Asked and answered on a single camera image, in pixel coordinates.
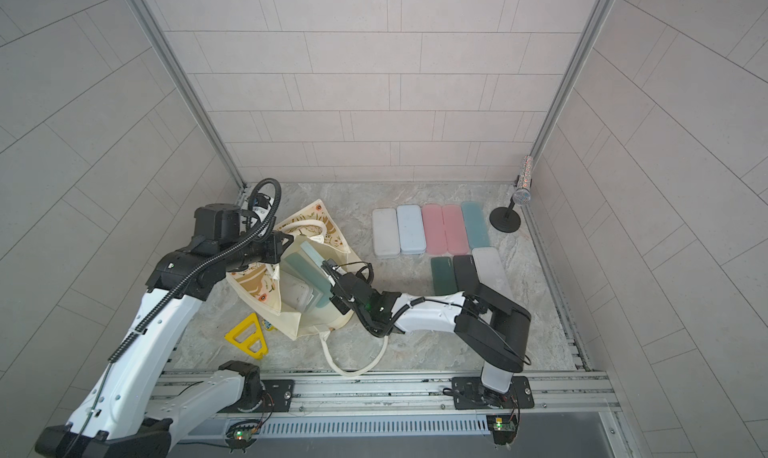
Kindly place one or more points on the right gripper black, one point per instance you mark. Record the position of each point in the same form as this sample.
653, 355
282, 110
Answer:
337, 297

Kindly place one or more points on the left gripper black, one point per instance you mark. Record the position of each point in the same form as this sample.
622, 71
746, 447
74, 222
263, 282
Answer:
275, 247

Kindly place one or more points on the floral canvas tote bag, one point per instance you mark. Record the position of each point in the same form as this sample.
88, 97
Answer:
258, 285

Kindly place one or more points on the pale mint case lid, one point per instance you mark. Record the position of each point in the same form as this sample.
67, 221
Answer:
315, 274

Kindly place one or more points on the frosted clear pen case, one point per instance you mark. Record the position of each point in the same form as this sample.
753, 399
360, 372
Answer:
297, 294

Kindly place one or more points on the white glossy tin pencil case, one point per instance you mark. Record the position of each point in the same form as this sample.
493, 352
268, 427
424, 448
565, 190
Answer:
386, 241

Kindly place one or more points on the pale mint pencil case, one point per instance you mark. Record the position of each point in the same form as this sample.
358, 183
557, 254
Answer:
411, 230

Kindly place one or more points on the dark green pencil case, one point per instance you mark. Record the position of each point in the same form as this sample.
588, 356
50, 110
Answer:
443, 276

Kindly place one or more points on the dark grey pencil case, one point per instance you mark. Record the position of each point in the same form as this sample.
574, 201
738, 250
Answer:
465, 273

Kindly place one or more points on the pink translucent pencil case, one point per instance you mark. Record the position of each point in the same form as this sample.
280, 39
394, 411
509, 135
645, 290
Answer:
455, 230

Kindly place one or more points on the teal translucent pencil case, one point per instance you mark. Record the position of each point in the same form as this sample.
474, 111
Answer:
475, 225

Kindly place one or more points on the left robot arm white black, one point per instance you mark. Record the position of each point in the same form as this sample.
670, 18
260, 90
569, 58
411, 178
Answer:
117, 418

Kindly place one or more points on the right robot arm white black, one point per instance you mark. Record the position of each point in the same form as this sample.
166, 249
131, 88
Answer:
491, 325

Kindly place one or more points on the teal translucent case half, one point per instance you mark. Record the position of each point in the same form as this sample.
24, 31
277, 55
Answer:
297, 265

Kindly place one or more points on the yellow triangular plastic tool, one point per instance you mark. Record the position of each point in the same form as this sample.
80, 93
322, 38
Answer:
248, 337

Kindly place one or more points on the glitter microphone on stand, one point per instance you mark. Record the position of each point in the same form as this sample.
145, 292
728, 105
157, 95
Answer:
507, 219

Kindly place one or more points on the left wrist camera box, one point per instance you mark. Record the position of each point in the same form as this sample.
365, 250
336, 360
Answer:
217, 222

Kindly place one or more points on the left circuit board with wires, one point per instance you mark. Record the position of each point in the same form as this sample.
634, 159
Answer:
242, 435

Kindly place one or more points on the circuit board with wires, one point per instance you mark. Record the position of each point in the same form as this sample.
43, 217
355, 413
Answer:
242, 435
503, 428

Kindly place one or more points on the right circuit board with wires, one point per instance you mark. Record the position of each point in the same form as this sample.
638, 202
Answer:
503, 428

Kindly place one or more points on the aluminium mounting rail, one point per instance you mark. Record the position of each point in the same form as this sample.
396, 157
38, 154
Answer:
401, 393

